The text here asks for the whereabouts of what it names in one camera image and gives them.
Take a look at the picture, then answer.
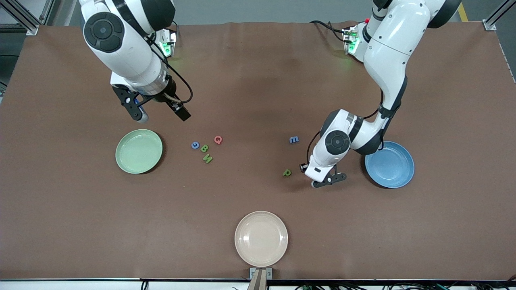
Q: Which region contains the brown table mat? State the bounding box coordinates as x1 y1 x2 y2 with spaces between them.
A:
0 21 516 281

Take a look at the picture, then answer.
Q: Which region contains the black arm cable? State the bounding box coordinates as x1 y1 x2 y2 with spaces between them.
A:
145 20 194 104
306 89 384 166

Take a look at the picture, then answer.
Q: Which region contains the aluminium frame profile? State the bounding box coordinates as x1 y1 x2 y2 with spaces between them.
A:
0 0 55 36
483 0 516 31

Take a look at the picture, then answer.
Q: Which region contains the blue plastic plate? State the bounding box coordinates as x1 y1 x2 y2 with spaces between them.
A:
365 141 415 189

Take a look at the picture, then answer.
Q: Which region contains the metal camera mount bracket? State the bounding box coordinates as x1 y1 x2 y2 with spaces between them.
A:
249 267 273 290

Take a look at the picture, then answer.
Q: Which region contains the cream plastic plate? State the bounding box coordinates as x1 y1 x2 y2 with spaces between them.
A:
235 211 289 267

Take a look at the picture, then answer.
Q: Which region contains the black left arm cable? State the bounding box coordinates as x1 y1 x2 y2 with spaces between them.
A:
306 89 384 166

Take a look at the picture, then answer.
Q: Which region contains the green plastic plate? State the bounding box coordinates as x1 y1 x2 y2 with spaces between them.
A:
115 129 163 174

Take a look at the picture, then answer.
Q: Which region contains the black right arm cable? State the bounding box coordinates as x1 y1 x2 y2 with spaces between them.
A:
145 20 194 104

